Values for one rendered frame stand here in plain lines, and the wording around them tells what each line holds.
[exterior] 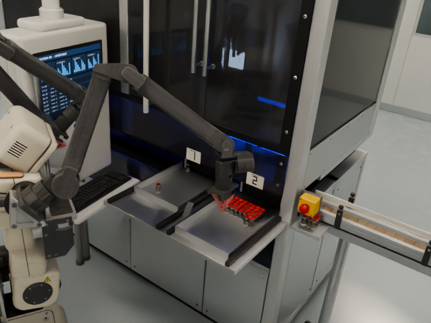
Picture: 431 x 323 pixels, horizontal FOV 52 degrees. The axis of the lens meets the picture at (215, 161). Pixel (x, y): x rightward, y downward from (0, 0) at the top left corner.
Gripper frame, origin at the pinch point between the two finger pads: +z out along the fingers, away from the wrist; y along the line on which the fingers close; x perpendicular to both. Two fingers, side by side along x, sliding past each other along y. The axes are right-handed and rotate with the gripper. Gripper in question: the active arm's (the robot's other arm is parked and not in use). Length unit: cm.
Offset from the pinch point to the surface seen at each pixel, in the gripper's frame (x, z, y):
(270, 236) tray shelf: -8.0, 22.0, 23.9
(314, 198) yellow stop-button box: -18.1, 7.7, 39.7
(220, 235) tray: 7.1, 20.9, 10.5
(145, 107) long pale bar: 66, -14, 30
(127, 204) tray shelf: 51, 19, 2
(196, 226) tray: 18.2, 20.4, 8.7
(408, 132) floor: 24, 120, 433
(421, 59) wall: 42, 45, 496
